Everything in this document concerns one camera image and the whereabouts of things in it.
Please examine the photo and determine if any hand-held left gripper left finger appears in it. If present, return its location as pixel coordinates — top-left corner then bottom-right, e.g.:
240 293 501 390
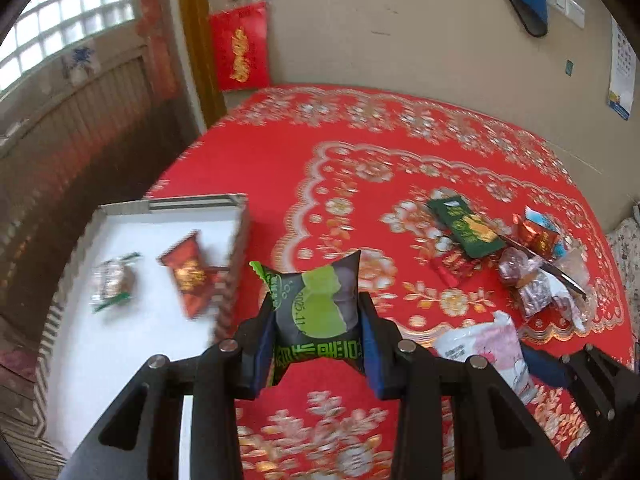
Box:
60 295 277 480

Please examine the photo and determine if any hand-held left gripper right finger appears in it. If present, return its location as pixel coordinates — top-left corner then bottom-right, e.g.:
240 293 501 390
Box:
357 292 576 480

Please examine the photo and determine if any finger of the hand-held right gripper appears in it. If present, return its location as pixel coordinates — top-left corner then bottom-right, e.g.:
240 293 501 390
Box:
520 344 596 391

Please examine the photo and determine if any green black snack packet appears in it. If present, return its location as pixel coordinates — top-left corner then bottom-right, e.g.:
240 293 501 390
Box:
249 249 368 388

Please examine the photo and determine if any white pink snack packet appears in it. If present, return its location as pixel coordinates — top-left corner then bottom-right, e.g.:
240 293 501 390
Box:
432 310 538 406

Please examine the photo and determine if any brown coffee stick sachet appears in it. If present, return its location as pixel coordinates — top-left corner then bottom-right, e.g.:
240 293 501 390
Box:
502 237 588 297

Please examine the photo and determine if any clear brown snack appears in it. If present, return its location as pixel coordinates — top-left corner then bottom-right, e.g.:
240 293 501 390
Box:
497 247 543 288
517 272 563 318

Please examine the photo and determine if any red gold candy packet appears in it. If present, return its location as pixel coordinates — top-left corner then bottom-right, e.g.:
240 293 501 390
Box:
430 250 481 288

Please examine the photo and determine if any white box with striped rim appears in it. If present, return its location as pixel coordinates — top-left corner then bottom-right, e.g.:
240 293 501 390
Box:
32 192 251 461

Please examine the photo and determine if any dark green biscuit packet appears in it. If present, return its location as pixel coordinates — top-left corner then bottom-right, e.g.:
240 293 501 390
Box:
426 197 507 260

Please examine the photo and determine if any clear plastic wrapper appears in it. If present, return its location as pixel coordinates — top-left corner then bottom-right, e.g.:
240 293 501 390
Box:
552 247 598 333

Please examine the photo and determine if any red-brown snack packet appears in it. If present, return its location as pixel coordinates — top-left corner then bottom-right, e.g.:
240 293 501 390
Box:
157 230 221 321

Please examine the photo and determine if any floral cloth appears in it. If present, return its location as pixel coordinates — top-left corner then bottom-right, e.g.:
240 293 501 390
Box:
605 205 640 356

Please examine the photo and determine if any shiny red candy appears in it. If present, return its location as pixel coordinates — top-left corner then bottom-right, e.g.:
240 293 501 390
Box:
512 212 561 261

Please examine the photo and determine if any clear wrapped brown cookie packet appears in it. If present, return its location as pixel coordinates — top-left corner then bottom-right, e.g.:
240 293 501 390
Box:
90 252 143 313

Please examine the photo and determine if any red floral tablecloth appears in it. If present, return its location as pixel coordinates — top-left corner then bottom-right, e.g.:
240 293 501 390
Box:
145 84 633 480

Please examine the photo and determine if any ribbed metal door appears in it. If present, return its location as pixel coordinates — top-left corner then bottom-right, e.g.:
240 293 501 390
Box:
0 25 206 341

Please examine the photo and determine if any red paper couplet strip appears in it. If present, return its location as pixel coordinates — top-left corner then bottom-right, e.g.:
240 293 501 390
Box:
137 0 183 111

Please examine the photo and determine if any blue white sticker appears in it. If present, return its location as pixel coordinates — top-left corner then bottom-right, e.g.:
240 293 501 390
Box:
62 45 98 83

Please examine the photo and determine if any glass block window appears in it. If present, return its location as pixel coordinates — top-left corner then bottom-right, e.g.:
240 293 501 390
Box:
0 0 138 93

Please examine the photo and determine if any wall calendar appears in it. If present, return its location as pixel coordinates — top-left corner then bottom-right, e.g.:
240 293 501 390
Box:
607 15 640 121

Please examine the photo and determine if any large red gold wall decoration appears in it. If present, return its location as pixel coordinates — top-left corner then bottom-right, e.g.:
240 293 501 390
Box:
207 1 273 93

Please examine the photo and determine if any wooden door frame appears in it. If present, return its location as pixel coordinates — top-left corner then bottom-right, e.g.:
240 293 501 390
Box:
175 0 228 128

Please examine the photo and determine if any white wall socket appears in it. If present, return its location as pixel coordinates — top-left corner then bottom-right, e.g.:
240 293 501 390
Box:
547 0 586 28

